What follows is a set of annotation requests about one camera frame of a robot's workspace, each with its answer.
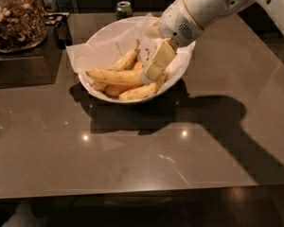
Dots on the front lower yellow banana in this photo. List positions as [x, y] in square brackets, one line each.
[145, 90]

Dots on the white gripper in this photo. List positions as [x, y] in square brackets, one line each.
[179, 25]

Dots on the small left banana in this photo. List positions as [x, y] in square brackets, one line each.
[99, 86]

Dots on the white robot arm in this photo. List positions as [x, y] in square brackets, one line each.
[206, 12]

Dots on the glass jar of nuts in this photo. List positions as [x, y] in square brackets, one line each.
[21, 25]

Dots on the dark tray stand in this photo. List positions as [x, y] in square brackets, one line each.
[37, 66]

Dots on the green soda can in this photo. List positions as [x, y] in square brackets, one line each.
[123, 10]

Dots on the long yellow banana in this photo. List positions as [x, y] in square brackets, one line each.
[110, 76]

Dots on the upper yellow banana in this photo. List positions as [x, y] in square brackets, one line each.
[128, 59]

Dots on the white bowl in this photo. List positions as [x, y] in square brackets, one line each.
[123, 63]

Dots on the white paper liner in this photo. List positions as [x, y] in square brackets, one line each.
[109, 44]

